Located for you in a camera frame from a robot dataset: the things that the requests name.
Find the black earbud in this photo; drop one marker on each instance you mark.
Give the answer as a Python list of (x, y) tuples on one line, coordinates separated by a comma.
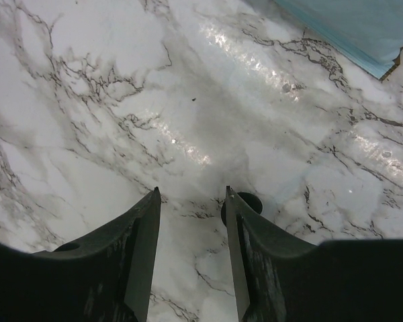
[(251, 200)]

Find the cassava chips bag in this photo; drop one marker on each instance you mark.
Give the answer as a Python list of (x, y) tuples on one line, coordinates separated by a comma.
[(369, 33)]

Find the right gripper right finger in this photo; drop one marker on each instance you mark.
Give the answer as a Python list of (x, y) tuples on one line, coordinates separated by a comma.
[(279, 277)]

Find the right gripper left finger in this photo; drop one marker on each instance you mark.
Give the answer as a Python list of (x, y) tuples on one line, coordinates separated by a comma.
[(105, 275)]

